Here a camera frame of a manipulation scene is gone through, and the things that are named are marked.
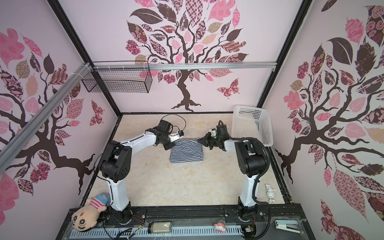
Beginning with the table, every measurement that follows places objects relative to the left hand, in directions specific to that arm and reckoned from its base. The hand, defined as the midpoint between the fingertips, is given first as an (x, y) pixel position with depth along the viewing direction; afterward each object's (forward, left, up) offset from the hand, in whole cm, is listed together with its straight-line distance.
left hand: (171, 142), depth 98 cm
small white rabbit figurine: (-32, -57, -1) cm, 65 cm away
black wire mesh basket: (+32, +34, +30) cm, 55 cm away
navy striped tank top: (-5, -10, -1) cm, 11 cm away
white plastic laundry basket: (+21, -58, -2) cm, 62 cm away
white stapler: (-46, -64, -3) cm, 79 cm away
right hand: (+1, -18, +5) cm, 18 cm away
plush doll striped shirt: (-44, +34, +5) cm, 56 cm away
